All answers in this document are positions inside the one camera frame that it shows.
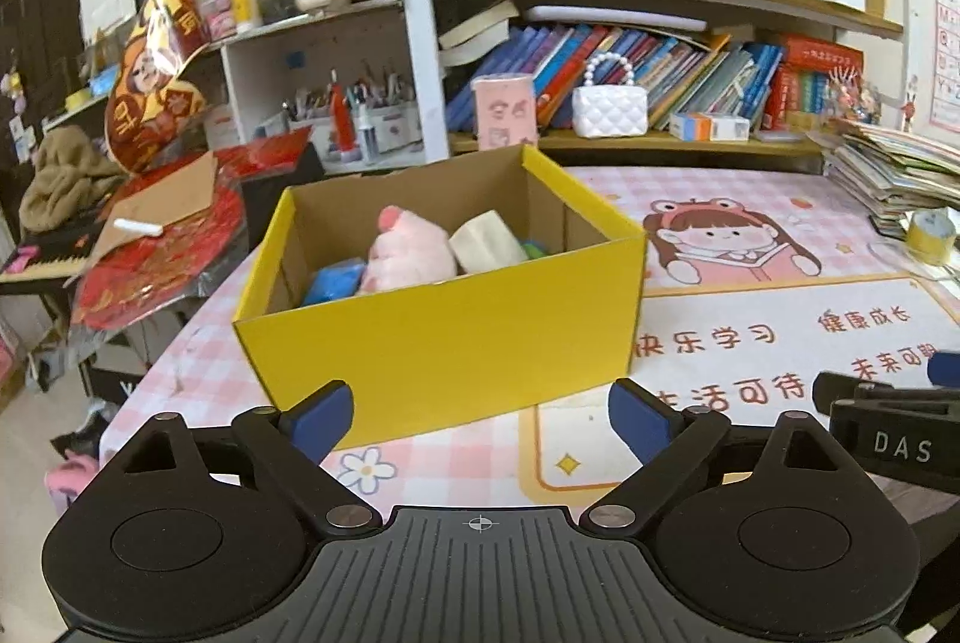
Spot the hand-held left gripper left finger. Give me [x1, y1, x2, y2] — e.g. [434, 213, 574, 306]
[101, 379, 383, 535]

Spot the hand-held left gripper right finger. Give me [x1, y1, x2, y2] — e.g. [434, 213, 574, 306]
[585, 379, 863, 535]

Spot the blue packet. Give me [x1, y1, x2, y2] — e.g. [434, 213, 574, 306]
[302, 263, 368, 308]

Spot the yellow cardboard box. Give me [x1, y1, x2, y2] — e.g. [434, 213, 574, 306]
[232, 144, 647, 450]

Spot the pink pig plush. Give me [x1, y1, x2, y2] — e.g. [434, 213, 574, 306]
[356, 206, 460, 299]

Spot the pink checked table mat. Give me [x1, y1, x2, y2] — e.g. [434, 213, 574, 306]
[97, 163, 960, 516]

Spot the yellow tape roll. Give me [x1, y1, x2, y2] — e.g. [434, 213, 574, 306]
[904, 209, 957, 265]

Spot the stack of books and papers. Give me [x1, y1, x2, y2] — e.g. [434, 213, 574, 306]
[810, 118, 960, 239]

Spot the red printed paper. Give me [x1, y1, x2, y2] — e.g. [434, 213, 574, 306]
[71, 125, 316, 333]

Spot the black box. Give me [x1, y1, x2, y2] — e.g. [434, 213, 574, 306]
[240, 144, 327, 217]

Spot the pink slipper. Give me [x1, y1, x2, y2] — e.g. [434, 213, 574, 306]
[43, 452, 102, 516]

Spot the brown cardboard sheet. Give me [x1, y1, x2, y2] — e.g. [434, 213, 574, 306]
[64, 152, 218, 284]

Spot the sequin crown ornament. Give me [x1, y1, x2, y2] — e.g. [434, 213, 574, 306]
[821, 69, 886, 127]

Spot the red tassel ornament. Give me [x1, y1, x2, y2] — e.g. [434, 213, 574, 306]
[330, 80, 361, 158]

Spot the orange blue medicine box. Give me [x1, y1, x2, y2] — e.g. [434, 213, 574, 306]
[669, 112, 751, 143]

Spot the pen holder with pens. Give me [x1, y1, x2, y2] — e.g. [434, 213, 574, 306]
[285, 65, 421, 164]

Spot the white quilted handbag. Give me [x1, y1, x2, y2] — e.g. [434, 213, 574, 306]
[571, 50, 650, 138]

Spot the small keyboard piano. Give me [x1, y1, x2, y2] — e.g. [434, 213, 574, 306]
[0, 238, 98, 292]

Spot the red boxed dictionary set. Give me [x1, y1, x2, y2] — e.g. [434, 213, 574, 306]
[761, 34, 865, 134]

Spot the pink sticker cylinder container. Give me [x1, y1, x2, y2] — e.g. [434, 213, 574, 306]
[471, 75, 539, 153]

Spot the row of blue spined books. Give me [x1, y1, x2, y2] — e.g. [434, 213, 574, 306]
[446, 24, 785, 134]

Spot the brown fleece cloth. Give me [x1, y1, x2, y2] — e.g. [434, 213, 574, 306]
[19, 125, 125, 232]

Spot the red gold printed bag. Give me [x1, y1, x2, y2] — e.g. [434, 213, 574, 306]
[105, 0, 215, 175]

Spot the white side shelf unit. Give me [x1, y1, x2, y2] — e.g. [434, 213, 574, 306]
[221, 0, 425, 168]

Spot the thick paperback book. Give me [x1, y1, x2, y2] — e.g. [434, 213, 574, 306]
[439, 39, 496, 68]
[439, 0, 522, 52]

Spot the alphabet wall poster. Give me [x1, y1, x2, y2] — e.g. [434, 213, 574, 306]
[926, 0, 960, 134]

